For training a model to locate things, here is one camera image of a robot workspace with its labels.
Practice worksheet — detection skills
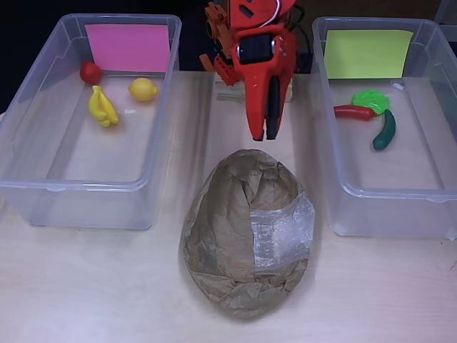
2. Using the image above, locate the green toy lettuce leaf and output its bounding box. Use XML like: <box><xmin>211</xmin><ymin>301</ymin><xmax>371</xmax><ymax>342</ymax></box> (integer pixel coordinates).
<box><xmin>351</xmin><ymin>89</ymin><xmax>392</xmax><ymax>117</ymax></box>

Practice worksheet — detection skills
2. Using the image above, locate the black power cable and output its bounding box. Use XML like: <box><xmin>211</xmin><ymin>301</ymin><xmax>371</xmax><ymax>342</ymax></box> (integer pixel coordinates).
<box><xmin>291</xmin><ymin>6</ymin><xmax>312</xmax><ymax>54</ymax></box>

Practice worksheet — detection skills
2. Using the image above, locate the pink paper note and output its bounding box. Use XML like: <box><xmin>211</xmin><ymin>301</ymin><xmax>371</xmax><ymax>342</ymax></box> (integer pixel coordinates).
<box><xmin>84</xmin><ymin>24</ymin><xmax>171</xmax><ymax>74</ymax></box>

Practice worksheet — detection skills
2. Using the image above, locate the red toy strawberry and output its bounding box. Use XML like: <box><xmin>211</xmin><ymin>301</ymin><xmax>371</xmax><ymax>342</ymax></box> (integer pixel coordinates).
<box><xmin>79</xmin><ymin>59</ymin><xmax>104</xmax><ymax>84</ymax></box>

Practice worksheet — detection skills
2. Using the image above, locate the orange printed clamp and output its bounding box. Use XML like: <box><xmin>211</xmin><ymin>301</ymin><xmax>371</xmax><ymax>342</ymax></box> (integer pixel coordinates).
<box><xmin>199</xmin><ymin>1</ymin><xmax>238</xmax><ymax>86</ymax></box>

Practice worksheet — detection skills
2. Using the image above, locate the yellow paper note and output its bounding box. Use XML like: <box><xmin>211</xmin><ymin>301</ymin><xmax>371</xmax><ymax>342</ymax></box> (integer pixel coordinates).
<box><xmin>323</xmin><ymin>29</ymin><xmax>415</xmax><ymax>79</ymax></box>

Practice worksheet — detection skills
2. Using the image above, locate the green toy cucumber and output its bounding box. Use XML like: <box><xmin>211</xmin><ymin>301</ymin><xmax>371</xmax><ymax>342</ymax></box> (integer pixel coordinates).
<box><xmin>372</xmin><ymin>109</ymin><xmax>397</xmax><ymax>151</ymax></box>

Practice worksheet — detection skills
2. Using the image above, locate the yellow toy lemon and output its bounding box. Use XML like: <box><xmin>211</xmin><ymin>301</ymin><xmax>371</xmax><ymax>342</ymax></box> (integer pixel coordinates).
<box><xmin>127</xmin><ymin>77</ymin><xmax>159</xmax><ymax>103</ymax></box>

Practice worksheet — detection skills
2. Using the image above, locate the clear plastic bin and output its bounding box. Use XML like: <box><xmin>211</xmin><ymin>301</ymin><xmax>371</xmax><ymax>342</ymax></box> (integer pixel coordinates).
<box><xmin>0</xmin><ymin>13</ymin><xmax>183</xmax><ymax>230</ymax></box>
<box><xmin>311</xmin><ymin>16</ymin><xmax>457</xmax><ymax>239</ymax></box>

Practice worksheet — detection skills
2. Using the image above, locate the yellow toy banana bunch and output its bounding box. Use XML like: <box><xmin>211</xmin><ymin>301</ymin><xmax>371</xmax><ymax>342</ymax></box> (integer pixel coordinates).
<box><xmin>88</xmin><ymin>84</ymin><xmax>121</xmax><ymax>127</ymax></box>

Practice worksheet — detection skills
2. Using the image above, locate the crumpled brown paper bag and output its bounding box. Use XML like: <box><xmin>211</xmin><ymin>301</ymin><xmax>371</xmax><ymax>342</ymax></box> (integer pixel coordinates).
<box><xmin>178</xmin><ymin>148</ymin><xmax>317</xmax><ymax>321</ymax></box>

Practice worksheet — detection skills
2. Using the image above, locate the red toy chili pepper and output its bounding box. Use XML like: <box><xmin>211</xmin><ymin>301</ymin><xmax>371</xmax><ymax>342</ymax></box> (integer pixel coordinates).
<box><xmin>333</xmin><ymin>104</ymin><xmax>378</xmax><ymax>121</ymax></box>

